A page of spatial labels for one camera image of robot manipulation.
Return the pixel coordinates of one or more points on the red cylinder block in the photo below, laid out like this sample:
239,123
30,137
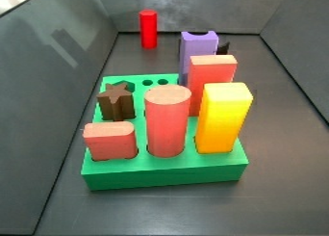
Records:
167,111

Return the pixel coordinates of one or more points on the short red rounded block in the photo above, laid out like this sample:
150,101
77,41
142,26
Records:
111,140

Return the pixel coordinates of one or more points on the purple arch-notched block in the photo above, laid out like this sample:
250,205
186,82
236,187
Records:
194,45

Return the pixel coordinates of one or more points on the green shape-sorting board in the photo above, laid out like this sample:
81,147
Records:
147,170

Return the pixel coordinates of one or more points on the yellow rectangular block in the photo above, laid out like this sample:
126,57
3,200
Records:
226,104

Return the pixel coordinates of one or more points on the red rectangular block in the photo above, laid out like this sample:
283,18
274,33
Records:
208,69

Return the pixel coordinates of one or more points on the brown star block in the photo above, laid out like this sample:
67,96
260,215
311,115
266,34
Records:
116,102

